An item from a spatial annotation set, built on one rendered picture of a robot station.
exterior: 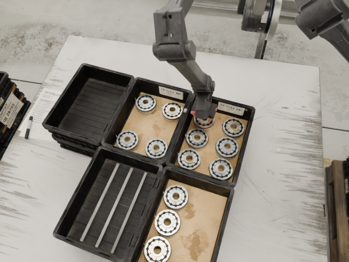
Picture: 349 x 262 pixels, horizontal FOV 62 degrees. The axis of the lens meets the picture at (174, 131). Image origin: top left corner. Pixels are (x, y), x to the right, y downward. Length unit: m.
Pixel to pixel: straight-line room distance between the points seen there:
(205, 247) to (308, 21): 0.86
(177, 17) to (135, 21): 2.45
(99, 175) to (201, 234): 0.51
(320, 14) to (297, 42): 2.35
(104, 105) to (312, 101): 1.13
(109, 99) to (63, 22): 2.00
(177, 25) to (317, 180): 1.05
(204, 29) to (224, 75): 1.38
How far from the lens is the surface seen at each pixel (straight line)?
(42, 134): 1.71
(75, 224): 1.32
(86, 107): 1.55
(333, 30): 0.82
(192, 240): 1.22
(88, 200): 1.32
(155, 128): 1.40
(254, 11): 1.40
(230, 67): 1.82
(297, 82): 1.84
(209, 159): 1.33
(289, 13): 3.21
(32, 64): 3.13
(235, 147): 1.34
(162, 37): 0.81
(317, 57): 3.07
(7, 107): 2.29
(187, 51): 0.80
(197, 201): 1.26
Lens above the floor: 2.04
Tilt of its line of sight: 60 degrees down
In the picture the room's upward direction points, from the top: 4 degrees counter-clockwise
